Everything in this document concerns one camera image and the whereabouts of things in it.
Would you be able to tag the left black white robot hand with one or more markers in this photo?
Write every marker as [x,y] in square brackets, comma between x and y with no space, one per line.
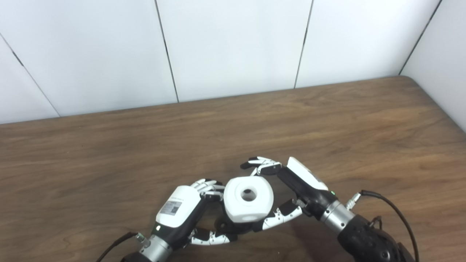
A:
[178,207]

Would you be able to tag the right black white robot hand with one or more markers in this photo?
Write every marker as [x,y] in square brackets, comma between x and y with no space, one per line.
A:
[309,185]

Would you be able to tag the round white plastic piece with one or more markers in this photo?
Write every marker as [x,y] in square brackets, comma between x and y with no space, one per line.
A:
[236,207]

